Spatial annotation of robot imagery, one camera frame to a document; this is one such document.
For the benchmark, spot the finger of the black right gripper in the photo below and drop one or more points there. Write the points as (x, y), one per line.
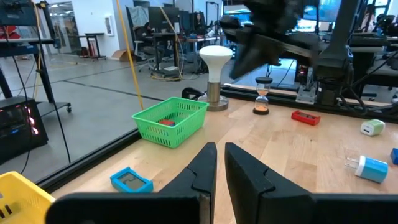
(244, 56)
(264, 54)

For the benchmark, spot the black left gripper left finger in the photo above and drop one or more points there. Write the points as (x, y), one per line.
(192, 193)

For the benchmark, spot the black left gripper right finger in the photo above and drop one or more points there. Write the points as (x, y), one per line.
(248, 193)

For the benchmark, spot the red digital clock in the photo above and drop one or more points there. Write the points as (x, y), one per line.
(168, 122)
(298, 116)

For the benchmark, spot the black office chair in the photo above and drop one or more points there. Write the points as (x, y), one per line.
(144, 40)

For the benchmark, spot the black hourglass orange sand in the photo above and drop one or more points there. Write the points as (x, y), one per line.
(263, 80)

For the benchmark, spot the white bulb table lamp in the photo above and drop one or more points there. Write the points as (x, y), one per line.
(215, 59)

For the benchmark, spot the light blue digital clock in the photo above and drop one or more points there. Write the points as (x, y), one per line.
(146, 186)

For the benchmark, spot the person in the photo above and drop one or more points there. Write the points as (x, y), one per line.
(199, 20)

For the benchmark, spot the green plastic basket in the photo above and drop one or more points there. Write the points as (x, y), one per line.
(174, 137)

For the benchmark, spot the brown cardboard box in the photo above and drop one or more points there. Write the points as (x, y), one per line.
(121, 55)

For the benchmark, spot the black side table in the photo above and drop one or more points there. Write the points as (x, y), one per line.
(93, 34)

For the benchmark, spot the black rolling equipment cart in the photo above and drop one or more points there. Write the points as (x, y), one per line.
(46, 107)

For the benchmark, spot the yellow plastic basket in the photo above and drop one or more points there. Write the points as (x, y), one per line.
(21, 199)

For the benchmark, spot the black computer pink lights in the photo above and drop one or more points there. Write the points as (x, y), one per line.
(18, 130)

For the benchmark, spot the black aluminium rig frame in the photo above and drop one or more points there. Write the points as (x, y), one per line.
(87, 160)

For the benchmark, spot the blue USB wall charger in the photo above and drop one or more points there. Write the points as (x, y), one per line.
(373, 169)

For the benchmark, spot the green USB wall charger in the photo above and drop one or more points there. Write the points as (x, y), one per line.
(376, 126)

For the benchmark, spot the white framed wall picture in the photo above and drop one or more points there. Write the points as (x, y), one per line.
(109, 25)

